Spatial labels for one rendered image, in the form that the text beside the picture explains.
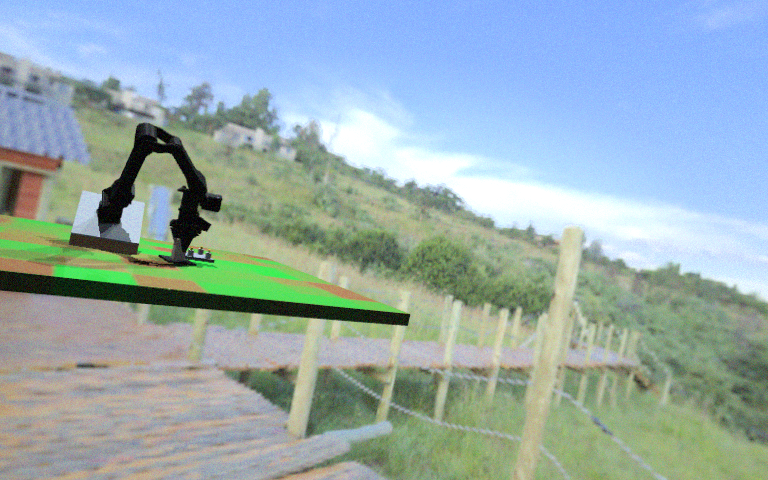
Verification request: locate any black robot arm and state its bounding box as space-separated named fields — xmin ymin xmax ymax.
xmin=96 ymin=123 xmax=222 ymax=223

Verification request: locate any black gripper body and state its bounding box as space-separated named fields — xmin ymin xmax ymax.
xmin=170 ymin=205 xmax=202 ymax=234

